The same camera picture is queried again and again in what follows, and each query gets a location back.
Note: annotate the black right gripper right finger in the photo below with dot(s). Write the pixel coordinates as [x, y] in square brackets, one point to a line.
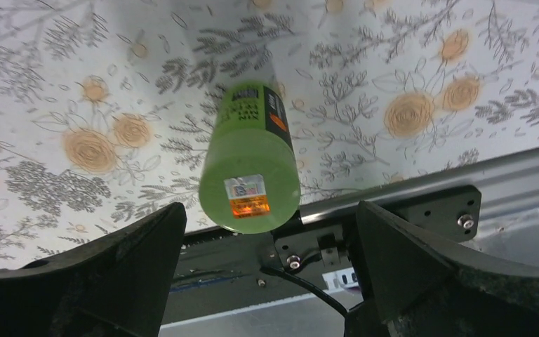
[417, 283]

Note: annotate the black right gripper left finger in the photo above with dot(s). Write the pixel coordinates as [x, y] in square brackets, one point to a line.
[116, 285]

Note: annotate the green pill bottle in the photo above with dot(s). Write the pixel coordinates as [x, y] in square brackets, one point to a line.
[249, 183]

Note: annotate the floral patterned table mat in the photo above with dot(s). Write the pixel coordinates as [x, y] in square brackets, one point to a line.
[107, 108]

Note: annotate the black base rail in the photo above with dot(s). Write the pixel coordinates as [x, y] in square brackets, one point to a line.
[219, 271]

